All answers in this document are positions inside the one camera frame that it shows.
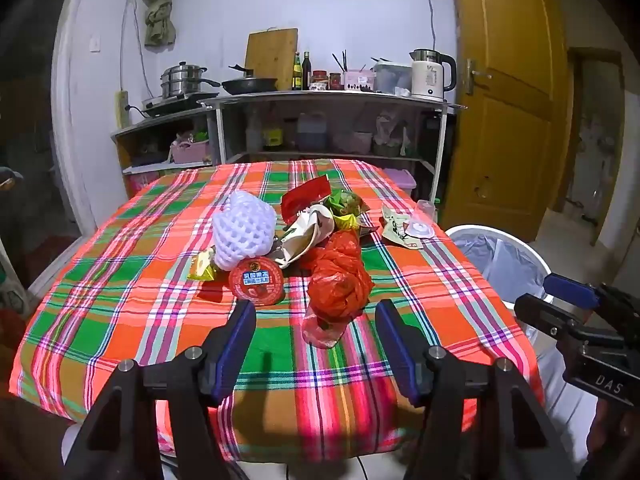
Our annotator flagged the wooden cutting board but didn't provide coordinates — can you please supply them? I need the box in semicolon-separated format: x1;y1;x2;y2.
245;28;299;92

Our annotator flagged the yellow label bottle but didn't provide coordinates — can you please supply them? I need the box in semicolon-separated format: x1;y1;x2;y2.
264;115;283;150

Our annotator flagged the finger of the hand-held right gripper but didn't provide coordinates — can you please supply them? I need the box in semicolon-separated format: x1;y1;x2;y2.
514;294;588;340
544;273;601;309

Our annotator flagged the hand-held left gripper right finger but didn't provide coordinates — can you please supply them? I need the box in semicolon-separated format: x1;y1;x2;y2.
375;299;581;480

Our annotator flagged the red snack packet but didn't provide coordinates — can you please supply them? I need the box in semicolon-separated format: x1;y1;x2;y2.
280;175;332;223

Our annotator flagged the round red lid container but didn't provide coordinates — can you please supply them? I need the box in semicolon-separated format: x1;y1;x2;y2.
229;256;285;307

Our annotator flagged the metal shelf rack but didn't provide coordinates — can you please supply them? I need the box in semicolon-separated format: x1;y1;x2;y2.
197;91;468;203

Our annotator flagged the white electric kettle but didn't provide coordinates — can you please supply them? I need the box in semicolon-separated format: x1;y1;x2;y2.
409;48;458;101

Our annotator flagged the red plastic bag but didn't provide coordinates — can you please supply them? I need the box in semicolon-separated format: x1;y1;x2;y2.
300;230;375;323

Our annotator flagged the steel steamer pot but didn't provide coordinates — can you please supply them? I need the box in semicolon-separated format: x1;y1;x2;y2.
160;61;221;100

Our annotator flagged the purple lidded storage box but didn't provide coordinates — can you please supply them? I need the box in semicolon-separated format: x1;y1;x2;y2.
385;169;417;198

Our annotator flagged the white foam fruit net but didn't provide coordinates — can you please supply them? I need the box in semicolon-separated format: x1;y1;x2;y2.
212;191;277;271

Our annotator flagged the pink utensil box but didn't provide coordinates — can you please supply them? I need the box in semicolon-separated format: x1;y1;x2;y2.
341;69;377;92

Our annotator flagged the white printed wrapper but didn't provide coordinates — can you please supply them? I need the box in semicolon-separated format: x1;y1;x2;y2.
380;202;438;250

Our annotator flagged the green snack wrapper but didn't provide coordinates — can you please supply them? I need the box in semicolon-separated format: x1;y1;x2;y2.
327;189;368;216

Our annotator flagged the black frying pan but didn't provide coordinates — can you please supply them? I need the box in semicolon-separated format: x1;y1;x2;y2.
221;65;278;96

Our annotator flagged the black induction cooker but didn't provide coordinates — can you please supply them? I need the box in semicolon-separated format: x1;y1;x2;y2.
141;91;221;113

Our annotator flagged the yellow wooden door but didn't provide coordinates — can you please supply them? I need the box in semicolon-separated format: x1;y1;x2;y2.
440;0;573;243

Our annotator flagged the pink basket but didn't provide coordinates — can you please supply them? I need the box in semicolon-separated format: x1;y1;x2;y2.
170;139;211;165

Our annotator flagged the green hanging cloth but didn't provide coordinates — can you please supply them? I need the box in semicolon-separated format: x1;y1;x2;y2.
140;0;177;48

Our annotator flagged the clear plastic packet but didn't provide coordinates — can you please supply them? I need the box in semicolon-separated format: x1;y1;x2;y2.
301;310;351;350

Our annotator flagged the plaid tablecloth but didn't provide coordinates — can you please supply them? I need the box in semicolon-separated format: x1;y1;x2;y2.
9;159;543;461

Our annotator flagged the metal door handle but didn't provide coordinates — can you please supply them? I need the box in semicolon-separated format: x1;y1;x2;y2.
465;58;493;95

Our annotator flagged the beige paper packaging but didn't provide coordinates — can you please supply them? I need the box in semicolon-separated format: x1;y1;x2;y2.
272;205;336;268

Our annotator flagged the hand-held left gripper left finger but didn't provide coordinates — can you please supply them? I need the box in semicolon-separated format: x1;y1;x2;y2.
60;300;258;480

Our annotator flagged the wooden shelf unit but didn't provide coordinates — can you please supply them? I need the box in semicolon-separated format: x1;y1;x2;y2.
111;110;218;196

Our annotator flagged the clear storage container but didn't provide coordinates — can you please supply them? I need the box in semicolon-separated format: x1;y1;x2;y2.
372;62;413;95

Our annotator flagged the grey plastic jug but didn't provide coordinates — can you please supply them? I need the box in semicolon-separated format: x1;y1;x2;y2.
297;112;328;151

